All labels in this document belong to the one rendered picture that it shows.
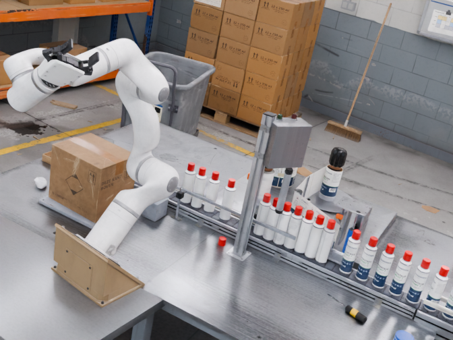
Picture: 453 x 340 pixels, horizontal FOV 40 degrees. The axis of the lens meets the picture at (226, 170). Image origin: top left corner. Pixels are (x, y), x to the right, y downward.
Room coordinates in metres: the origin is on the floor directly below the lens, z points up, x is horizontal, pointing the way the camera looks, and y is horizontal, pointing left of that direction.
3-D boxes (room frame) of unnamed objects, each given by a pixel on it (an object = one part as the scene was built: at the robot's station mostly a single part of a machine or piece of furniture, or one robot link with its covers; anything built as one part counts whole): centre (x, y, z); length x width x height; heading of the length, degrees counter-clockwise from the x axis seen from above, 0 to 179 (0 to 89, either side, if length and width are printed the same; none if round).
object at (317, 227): (2.39, -0.44, 0.98); 0.05 x 0.05 x 0.20
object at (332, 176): (3.00, -0.55, 1.04); 0.09 x 0.09 x 0.29
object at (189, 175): (2.66, 0.17, 0.98); 0.05 x 0.05 x 0.20
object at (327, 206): (3.00, -0.55, 0.89); 0.31 x 0.31 x 0.01
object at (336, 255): (2.43, -0.57, 1.01); 0.14 x 0.13 x 0.26; 66
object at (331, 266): (2.52, -0.15, 0.86); 1.65 x 0.08 x 0.04; 66
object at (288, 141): (2.40, -0.21, 1.38); 0.17 x 0.10 x 0.19; 121
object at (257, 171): (2.37, -0.13, 1.16); 0.04 x 0.04 x 0.67; 66
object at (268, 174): (2.81, -0.19, 1.03); 0.09 x 0.09 x 0.30
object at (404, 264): (2.23, -0.80, 0.98); 0.05 x 0.05 x 0.20
